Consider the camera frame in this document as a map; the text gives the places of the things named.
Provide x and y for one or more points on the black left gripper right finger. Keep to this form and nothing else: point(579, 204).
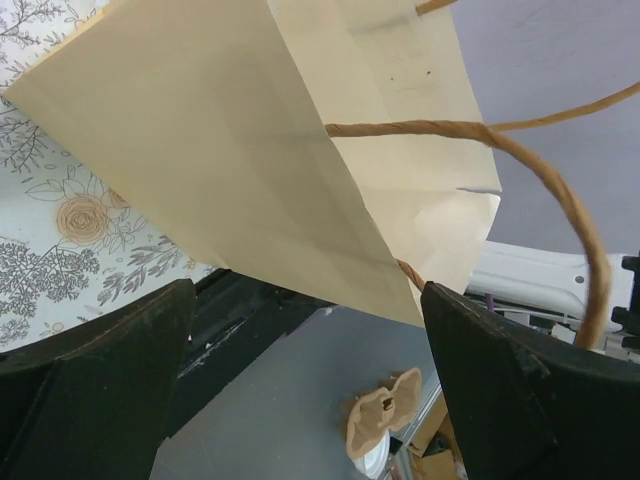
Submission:
point(524, 405)

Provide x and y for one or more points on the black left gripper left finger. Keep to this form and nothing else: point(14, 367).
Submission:
point(92, 402)

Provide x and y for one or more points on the cream paper bag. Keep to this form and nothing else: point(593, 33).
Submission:
point(334, 148)

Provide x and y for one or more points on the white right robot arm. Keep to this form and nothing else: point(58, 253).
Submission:
point(550, 283)

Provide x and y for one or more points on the brown paper scrap below table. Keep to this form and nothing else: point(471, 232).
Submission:
point(389, 408)

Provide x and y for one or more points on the floral patterned table mat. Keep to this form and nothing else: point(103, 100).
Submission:
point(72, 250)

